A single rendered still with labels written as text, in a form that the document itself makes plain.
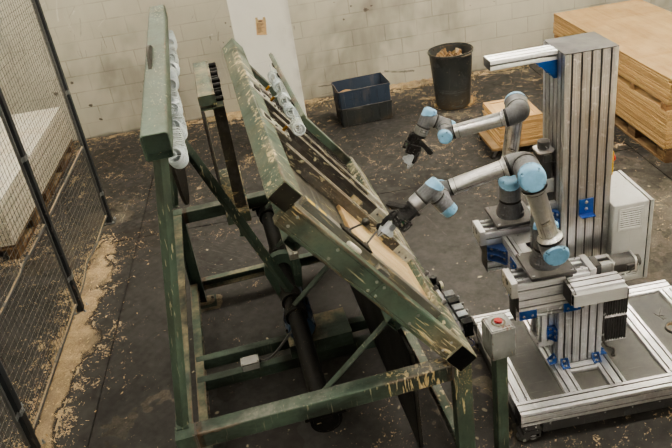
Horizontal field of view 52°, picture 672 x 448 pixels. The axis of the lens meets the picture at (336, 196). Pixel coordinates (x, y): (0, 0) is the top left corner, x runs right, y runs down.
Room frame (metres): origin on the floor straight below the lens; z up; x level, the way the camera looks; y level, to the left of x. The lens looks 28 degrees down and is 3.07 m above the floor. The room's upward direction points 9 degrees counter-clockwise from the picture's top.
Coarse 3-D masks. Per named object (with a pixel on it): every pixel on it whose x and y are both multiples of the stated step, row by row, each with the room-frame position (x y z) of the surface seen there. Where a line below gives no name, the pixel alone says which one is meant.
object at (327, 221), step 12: (300, 204) 2.59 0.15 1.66; (312, 204) 2.59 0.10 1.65; (324, 216) 2.59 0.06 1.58; (336, 228) 2.60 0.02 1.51; (348, 240) 2.60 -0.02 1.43; (372, 264) 2.62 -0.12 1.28; (384, 264) 2.64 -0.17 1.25; (396, 276) 2.63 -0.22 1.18; (408, 288) 2.64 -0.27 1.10; (420, 300) 2.65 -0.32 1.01; (432, 312) 2.66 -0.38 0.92
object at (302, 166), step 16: (288, 144) 3.10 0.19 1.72; (288, 160) 3.06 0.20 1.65; (304, 160) 3.08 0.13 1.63; (304, 176) 3.07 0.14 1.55; (320, 176) 3.08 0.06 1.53; (320, 192) 3.08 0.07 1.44; (336, 192) 3.09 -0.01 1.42; (352, 208) 3.11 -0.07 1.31; (384, 240) 3.13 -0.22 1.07; (400, 256) 3.14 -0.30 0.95
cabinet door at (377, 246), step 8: (344, 216) 2.96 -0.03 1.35; (352, 216) 3.10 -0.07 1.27; (352, 224) 2.94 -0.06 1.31; (360, 232) 2.94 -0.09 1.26; (368, 232) 3.06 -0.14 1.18; (376, 240) 3.06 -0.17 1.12; (376, 248) 2.91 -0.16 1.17; (384, 248) 3.04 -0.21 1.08; (384, 256) 2.89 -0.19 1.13; (392, 256) 3.03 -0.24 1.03; (392, 264) 2.87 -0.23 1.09; (400, 264) 3.01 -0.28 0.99; (400, 272) 2.86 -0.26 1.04; (408, 272) 2.99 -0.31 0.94; (408, 280) 2.84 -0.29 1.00; (416, 280) 2.96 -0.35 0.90; (416, 288) 2.82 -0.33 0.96
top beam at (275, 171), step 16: (224, 48) 4.43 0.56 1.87; (240, 48) 4.38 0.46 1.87; (240, 64) 3.89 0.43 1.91; (240, 80) 3.66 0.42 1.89; (240, 96) 3.45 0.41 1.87; (256, 96) 3.36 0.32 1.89; (256, 112) 3.10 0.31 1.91; (256, 128) 2.94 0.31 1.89; (272, 128) 2.98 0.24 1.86; (256, 144) 2.79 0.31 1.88; (272, 144) 2.69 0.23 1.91; (256, 160) 2.65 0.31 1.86; (272, 160) 2.54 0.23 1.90; (272, 176) 2.42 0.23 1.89; (288, 176) 2.42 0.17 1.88; (272, 192) 2.32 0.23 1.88; (288, 192) 2.32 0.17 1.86; (288, 208) 2.32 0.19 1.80
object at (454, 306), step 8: (432, 280) 3.12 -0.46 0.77; (440, 288) 3.11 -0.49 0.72; (440, 296) 3.01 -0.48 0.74; (448, 296) 2.98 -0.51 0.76; (456, 296) 2.96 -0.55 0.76; (448, 304) 2.93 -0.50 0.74; (456, 304) 2.89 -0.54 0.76; (456, 312) 2.83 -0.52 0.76; (464, 312) 2.82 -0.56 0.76; (456, 320) 2.79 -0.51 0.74; (464, 320) 2.76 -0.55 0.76; (472, 320) 2.75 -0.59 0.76; (464, 328) 2.73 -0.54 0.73; (472, 328) 2.74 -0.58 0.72
